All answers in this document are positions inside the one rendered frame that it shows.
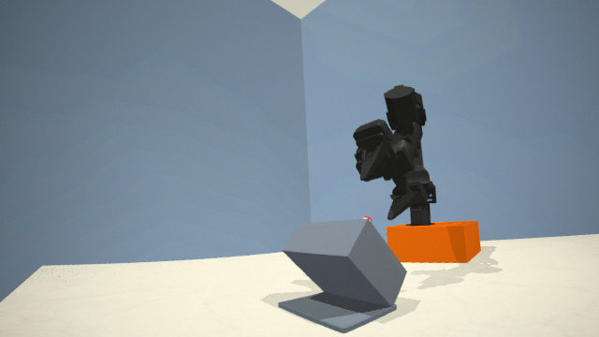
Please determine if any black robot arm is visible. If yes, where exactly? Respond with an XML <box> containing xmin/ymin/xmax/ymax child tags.
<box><xmin>364</xmin><ymin>85</ymin><xmax>437</xmax><ymax>227</ymax></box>

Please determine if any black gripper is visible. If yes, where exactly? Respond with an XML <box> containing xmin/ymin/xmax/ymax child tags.
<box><xmin>353</xmin><ymin>119</ymin><xmax>429</xmax><ymax>220</ymax></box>

